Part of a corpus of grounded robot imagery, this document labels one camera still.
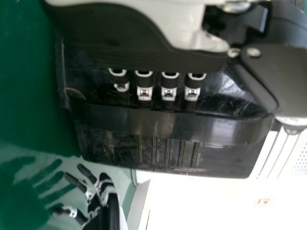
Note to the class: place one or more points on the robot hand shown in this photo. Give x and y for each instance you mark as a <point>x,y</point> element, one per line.
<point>105,191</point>
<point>134,31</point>

